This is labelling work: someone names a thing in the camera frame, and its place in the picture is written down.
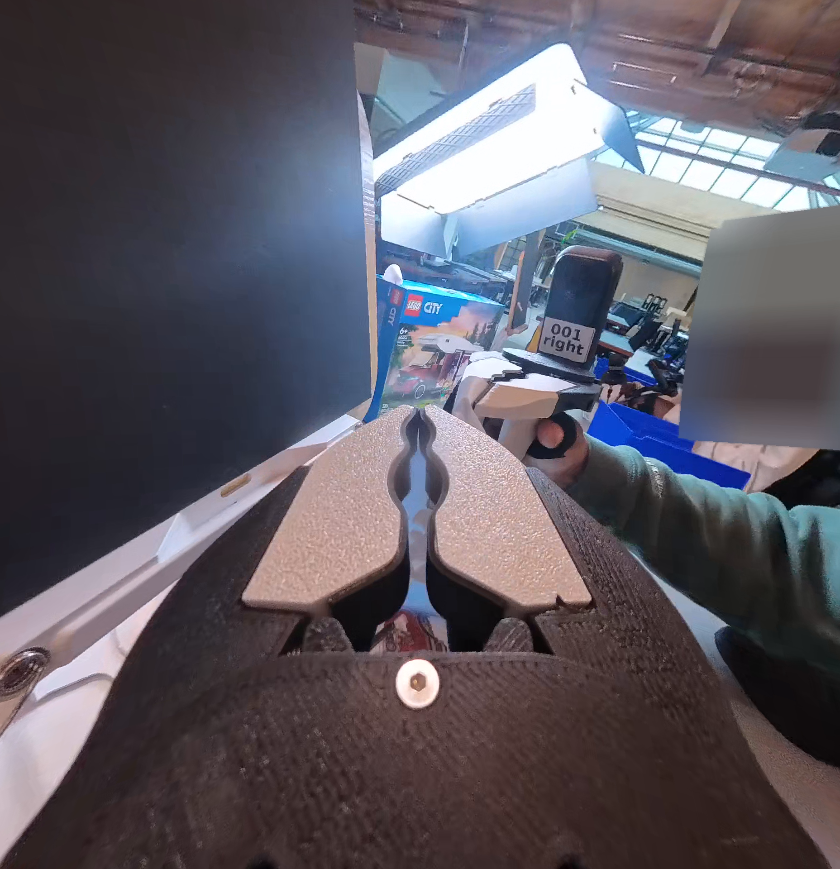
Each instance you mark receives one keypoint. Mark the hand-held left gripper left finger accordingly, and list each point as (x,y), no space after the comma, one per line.
(332,523)

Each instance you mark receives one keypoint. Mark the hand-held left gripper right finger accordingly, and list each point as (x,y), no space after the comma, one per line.
(501,529)

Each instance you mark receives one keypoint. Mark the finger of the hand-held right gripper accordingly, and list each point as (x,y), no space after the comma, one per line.
(522,400)
(474,383)

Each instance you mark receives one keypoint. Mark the building instruction booklet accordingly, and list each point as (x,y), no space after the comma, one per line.
(413,631)

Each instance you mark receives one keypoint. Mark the white booklet stand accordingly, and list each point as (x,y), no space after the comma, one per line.
(121,590)

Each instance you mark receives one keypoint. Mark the person's right forearm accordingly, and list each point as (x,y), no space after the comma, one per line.
(732,543)

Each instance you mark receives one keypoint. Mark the blue toy set box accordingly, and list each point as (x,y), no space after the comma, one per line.
(427,339)

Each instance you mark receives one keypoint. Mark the blue storage bin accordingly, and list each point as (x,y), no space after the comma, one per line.
(637,434)

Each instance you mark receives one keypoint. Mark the overhead light panel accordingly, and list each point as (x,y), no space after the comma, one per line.
(501,156)

